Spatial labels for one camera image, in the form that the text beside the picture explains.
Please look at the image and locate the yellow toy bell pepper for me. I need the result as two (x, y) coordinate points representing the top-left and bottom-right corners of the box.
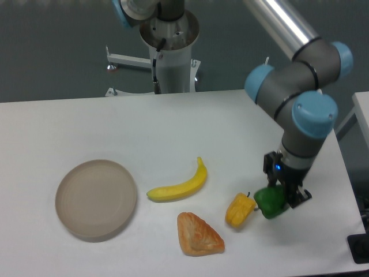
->
(225, 192), (256, 229)

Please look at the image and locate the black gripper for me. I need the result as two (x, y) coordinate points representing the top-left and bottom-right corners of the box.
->
(263, 149), (314, 208)

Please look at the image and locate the green toy bell pepper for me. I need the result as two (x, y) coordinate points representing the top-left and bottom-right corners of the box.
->
(254, 185), (289, 219)

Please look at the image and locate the yellow toy banana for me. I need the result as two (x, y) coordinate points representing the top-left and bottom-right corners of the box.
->
(146, 157), (208, 202)

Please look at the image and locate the black cable on pedestal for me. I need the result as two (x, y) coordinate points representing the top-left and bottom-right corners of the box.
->
(151, 38), (167, 95)

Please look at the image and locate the toy puff pastry turnover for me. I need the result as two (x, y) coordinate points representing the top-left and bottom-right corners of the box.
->
(177, 212), (225, 257)

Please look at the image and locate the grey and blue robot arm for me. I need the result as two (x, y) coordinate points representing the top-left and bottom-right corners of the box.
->
(112, 1), (353, 208)

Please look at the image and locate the beige round plate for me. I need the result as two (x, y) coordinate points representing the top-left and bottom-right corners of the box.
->
(55, 159), (137, 242)

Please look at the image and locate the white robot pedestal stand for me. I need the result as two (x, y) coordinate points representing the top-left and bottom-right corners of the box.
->
(106, 10), (201, 94)

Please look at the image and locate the black device at table edge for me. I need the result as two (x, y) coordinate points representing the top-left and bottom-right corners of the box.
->
(347, 233), (368, 264)

